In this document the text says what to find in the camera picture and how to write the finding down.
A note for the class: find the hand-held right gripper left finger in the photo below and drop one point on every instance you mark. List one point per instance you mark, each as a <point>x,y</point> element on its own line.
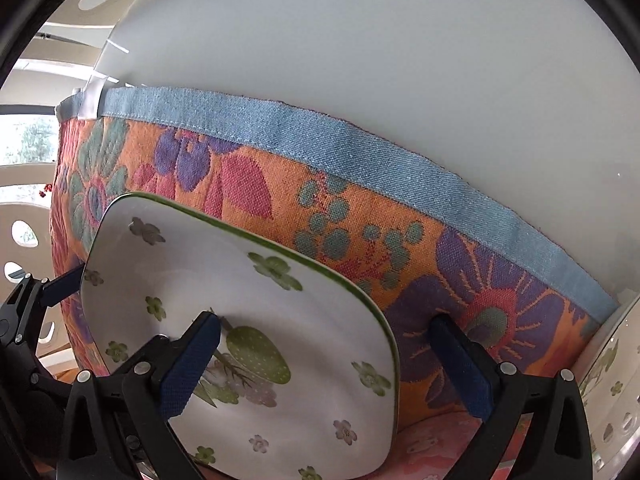
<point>192,365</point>

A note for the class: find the floral orange woven cloth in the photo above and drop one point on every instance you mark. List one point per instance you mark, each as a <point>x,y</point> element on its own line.
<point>350,200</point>

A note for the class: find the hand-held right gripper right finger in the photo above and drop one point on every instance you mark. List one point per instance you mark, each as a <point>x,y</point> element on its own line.
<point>462,375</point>

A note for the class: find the white tape piece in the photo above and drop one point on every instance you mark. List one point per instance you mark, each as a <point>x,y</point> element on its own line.
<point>92,99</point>

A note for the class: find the white panel with oval holes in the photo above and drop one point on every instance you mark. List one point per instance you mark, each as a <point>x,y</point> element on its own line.
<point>42,210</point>

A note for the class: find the white green floral square plate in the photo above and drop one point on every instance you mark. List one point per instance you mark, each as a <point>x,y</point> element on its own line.
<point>612,375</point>
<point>300,320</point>

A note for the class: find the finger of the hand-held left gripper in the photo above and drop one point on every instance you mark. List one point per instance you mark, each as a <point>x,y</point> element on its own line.
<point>62,284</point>

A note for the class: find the window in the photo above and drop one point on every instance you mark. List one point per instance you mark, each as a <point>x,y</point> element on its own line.
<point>25,140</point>

